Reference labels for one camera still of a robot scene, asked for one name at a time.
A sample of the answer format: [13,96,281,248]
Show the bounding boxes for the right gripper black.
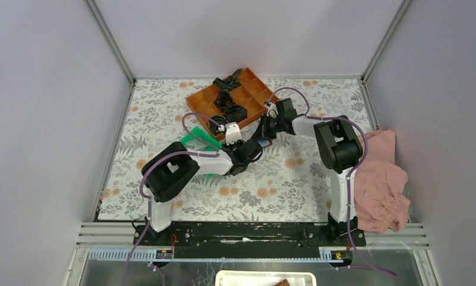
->
[253,114,284,142]

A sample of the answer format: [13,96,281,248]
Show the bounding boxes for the green plastic card box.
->
[180,127,222,151]

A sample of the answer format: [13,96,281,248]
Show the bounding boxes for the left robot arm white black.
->
[139,123,263,245]

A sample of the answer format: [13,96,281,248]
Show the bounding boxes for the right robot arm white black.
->
[254,98,364,245]

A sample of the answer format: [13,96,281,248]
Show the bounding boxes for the black items in tray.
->
[213,69,248,123]

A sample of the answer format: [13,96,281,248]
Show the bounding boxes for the orange wooden compartment tray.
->
[186,67,272,129]

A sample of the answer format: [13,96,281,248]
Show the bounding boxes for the pink crumpled cloth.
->
[354,129,410,234]

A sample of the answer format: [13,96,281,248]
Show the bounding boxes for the black coiled cable in tray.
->
[207,115,229,135]

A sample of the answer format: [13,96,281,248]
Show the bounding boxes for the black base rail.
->
[133,222,366,261]

